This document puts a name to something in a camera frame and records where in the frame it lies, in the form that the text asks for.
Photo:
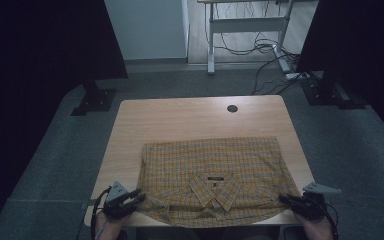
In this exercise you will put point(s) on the white desk frame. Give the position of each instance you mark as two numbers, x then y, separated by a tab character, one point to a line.
246	25

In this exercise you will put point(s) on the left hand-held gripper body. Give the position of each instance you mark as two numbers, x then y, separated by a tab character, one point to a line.
116	203

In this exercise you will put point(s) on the person's right hand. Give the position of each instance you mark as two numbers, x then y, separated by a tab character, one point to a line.
315	230

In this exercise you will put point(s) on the yellow plaid short-sleeved shirt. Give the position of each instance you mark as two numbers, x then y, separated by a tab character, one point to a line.
213	180

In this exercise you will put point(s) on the black round table grommet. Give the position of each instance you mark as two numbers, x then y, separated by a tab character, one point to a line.
232	108

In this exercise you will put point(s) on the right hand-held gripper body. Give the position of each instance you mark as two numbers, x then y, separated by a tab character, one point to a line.
313	203

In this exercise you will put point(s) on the person's left hand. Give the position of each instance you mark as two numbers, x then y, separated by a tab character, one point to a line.
111	228

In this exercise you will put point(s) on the grey tape strip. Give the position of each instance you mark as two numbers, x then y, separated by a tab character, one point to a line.
91	202

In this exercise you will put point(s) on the black stand base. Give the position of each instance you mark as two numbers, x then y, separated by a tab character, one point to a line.
330	95
95	100

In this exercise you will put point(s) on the white power strip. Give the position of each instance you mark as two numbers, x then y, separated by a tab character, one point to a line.
295	75

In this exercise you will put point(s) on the black curtain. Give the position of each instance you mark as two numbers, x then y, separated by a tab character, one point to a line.
30	66
363	43

